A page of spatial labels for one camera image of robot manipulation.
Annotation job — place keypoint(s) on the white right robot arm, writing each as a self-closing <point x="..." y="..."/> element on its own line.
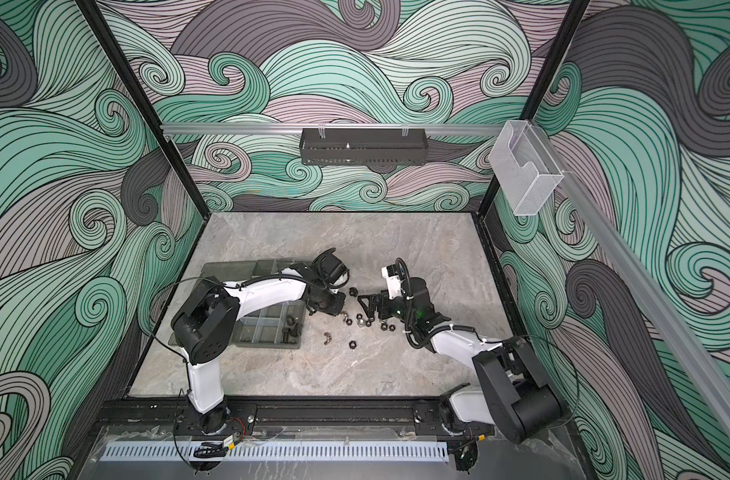
<point x="513" y="393"/>

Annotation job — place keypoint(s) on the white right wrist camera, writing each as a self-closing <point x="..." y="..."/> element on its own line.
<point x="395" y="276"/>

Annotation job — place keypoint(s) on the aluminium wall rail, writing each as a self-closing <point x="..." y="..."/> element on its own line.
<point x="249" y="128"/>
<point x="591" y="194"/>

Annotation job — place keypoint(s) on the black corner frame post right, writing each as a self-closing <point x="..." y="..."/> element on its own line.
<point x="553" y="61"/>

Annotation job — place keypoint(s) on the clear plastic wall bin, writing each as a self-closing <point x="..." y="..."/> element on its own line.
<point x="526" y="166"/>

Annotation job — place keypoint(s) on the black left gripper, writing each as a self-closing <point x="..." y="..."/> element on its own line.
<point x="337" y="308"/>

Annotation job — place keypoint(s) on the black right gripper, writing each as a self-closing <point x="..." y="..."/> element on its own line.
<point x="375" y="300"/>

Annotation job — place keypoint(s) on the white slotted cable duct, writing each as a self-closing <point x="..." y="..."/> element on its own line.
<point x="362" y="451"/>

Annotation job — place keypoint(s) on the black corner frame post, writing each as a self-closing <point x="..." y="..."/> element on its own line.
<point x="100" y="28"/>
<point x="553" y="61"/>

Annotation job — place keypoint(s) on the green plastic organizer box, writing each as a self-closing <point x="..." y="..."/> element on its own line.
<point x="243" y="313"/>

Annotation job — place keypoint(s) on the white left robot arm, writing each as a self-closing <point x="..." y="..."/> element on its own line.
<point x="205" y="389"/>

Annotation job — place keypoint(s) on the aluminium wall rail right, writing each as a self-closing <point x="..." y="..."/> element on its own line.
<point x="591" y="194"/>

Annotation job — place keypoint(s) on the black corner frame post left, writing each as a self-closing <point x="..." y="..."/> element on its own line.
<point x="100" y="28"/>

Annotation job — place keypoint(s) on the aluminium wall rail back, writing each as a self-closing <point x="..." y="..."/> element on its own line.
<point x="249" y="128"/>

